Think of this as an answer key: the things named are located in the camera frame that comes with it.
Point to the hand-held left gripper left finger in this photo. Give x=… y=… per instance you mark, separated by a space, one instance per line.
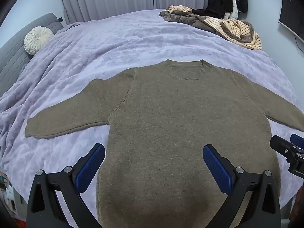
x=91 y=165

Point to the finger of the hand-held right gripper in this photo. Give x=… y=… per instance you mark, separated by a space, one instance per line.
x=298 y=140
x=279 y=144

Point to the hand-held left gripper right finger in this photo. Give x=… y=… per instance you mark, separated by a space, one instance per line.
x=217 y=168

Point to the olive brown knit sweater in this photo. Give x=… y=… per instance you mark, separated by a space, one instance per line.
x=180 y=135

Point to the cluttered bedside shelf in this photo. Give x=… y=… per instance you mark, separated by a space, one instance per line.
x=9 y=194

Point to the lavender fleece blanket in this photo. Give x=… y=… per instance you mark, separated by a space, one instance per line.
x=95 y=52

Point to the cream striped garment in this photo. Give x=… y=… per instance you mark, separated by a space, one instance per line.
x=239 y=32

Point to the round white pleated cushion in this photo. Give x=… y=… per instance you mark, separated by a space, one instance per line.
x=38 y=40

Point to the grey quilted headboard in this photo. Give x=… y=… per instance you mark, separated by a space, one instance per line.
x=14 y=52

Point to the white hanging garment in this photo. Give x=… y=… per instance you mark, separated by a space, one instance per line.
x=234 y=7

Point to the brown fleece garment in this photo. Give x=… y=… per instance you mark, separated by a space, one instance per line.
x=187 y=19

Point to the black cloth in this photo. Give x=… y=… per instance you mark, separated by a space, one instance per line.
x=201 y=11

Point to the black hanging jacket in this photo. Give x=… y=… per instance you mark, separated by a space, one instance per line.
x=218 y=0

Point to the black wall screen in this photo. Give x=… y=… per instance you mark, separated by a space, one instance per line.
x=291 y=16

